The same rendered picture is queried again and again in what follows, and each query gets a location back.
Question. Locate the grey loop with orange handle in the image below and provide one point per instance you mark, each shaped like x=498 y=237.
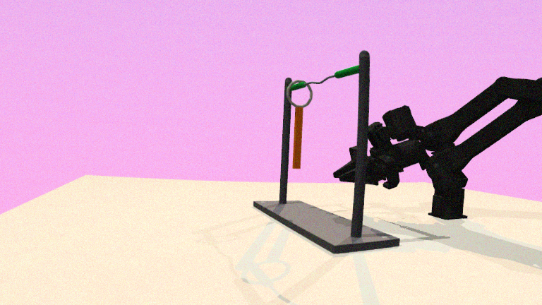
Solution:
x=298 y=124

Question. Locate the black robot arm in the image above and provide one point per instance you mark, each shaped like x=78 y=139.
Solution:
x=448 y=160

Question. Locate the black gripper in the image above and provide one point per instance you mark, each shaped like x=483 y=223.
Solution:
x=379 y=167

